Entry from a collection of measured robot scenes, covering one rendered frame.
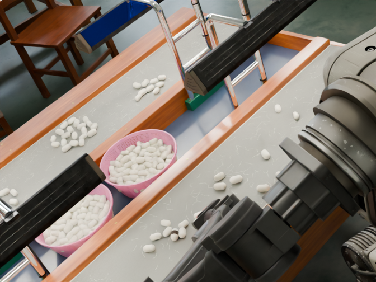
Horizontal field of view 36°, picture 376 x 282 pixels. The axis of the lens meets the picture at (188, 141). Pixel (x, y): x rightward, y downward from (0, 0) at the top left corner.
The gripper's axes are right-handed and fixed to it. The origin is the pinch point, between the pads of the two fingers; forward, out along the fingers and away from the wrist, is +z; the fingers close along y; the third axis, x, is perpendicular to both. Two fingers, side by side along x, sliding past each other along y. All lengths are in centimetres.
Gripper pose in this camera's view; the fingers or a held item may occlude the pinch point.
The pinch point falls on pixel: (201, 222)
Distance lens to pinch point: 163.2
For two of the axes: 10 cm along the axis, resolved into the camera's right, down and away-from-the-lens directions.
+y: -6.9, 6.1, -3.8
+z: -3.2, 2.1, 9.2
